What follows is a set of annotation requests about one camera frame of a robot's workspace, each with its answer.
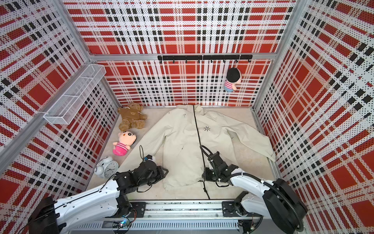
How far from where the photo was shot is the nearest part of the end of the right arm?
0.62 m

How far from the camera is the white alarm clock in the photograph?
2.55 ft

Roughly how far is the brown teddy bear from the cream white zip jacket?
3.4 inches

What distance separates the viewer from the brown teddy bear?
3.24 feet

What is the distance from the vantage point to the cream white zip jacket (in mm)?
860

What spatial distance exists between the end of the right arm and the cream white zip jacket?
0.33 feet
